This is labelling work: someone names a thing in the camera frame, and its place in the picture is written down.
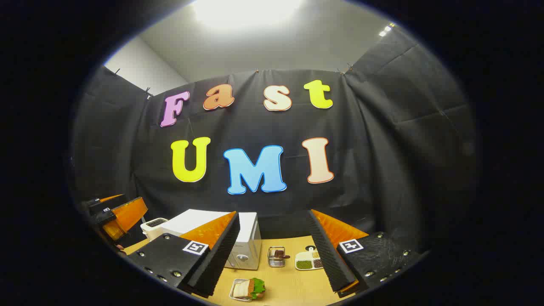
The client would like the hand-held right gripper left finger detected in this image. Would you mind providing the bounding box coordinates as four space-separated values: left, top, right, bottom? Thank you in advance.
127 211 241 298

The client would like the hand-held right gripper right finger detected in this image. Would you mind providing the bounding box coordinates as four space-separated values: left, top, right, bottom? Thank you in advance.
307 209 425 298

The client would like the white microwave oven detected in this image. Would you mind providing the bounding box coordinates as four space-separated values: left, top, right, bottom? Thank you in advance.
159 208 262 270

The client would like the sandwich with lettuce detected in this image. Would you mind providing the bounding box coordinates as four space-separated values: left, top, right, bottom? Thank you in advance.
233 278 266 300

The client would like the white divided dish with beans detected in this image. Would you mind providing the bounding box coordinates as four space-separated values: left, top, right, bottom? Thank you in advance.
295 246 324 271

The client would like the white toaster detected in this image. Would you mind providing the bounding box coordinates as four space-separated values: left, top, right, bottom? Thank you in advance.
140 218 168 242

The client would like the white rectangular tray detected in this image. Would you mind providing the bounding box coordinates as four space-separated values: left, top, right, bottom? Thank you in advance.
229 278 255 302

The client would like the black backdrop cloth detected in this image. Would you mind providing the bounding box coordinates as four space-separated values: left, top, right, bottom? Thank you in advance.
70 25 481 255

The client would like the metal wire basket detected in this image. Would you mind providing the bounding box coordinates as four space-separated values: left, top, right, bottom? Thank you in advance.
267 246 291 268

